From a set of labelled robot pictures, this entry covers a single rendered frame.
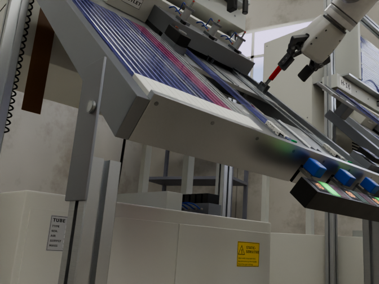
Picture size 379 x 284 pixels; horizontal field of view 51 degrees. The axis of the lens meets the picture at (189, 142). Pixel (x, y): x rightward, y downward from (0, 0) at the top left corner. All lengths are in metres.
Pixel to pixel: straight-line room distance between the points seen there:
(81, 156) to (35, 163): 3.71
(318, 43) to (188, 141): 0.60
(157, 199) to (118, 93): 0.49
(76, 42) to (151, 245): 0.44
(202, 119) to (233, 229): 0.55
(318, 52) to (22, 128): 3.37
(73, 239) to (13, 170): 3.57
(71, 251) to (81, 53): 0.33
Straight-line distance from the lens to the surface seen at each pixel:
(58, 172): 4.36
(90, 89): 0.49
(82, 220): 0.45
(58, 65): 1.19
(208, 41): 1.17
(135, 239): 0.85
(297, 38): 1.05
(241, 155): 0.63
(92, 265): 0.47
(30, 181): 4.13
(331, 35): 1.08
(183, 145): 0.56
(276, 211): 4.57
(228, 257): 1.04
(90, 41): 0.65
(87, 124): 0.47
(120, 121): 0.50
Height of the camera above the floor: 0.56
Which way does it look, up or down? 14 degrees up
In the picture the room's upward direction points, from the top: 4 degrees clockwise
